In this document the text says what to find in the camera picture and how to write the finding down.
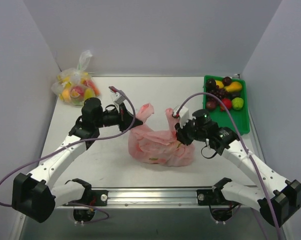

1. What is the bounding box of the green plastic tray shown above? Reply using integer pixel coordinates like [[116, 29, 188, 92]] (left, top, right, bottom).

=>
[[203, 75, 250, 135]]

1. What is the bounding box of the green fake custard apple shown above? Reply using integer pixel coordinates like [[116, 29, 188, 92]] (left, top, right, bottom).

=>
[[231, 97, 244, 111]]

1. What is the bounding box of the orange yellow fake pear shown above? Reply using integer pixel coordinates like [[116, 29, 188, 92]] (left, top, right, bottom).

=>
[[224, 81, 243, 93]]

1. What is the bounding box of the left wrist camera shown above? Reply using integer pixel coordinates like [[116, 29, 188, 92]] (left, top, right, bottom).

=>
[[110, 91, 126, 107]]

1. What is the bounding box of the dark fake mangosteen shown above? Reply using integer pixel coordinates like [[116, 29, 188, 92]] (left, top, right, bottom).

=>
[[205, 78, 217, 91]]

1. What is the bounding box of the dark fake grapes bunch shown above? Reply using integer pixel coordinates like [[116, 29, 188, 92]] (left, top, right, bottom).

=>
[[206, 86, 229, 100]]

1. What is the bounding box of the pink plastic bag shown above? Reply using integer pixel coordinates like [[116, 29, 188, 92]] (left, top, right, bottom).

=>
[[128, 103, 195, 167]]

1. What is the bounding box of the purple cable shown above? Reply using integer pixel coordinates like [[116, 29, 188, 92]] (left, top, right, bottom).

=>
[[175, 91, 284, 240], [0, 86, 136, 224]]

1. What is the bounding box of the aluminium front rail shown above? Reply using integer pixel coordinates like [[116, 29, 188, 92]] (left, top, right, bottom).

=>
[[19, 186, 288, 210]]

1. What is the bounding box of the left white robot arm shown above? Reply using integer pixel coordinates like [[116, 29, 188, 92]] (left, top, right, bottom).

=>
[[11, 97, 143, 223]]

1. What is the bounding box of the red fake pomegranate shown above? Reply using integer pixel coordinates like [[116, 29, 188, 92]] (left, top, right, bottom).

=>
[[220, 98, 233, 112]]

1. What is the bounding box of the black fake fruit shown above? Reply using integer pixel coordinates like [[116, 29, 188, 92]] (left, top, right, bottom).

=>
[[231, 92, 241, 99]]

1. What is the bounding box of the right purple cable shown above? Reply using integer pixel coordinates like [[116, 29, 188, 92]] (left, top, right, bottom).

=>
[[175, 91, 284, 240]]

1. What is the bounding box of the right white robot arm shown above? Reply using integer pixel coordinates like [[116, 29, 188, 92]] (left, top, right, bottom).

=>
[[172, 107, 301, 227]]

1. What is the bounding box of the dark purple fake plum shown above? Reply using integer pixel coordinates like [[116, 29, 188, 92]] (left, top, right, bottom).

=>
[[222, 76, 233, 87]]

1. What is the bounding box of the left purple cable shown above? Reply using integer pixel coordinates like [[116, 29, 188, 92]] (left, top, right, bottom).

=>
[[0, 86, 136, 224]]

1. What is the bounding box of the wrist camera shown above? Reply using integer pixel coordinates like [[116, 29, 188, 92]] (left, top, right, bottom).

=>
[[110, 91, 126, 107], [172, 105, 190, 129]]

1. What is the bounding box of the yellow fake mango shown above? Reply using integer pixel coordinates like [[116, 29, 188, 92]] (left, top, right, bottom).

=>
[[215, 80, 225, 89]]

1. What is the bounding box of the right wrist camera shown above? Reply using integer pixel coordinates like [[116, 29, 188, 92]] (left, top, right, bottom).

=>
[[172, 105, 190, 129]]

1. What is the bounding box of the dark maroon fake fruit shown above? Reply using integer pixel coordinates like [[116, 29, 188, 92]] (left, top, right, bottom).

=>
[[205, 101, 217, 111]]

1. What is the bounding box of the clear bag of fruits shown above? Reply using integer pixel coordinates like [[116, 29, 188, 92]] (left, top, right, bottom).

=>
[[51, 50, 100, 106]]

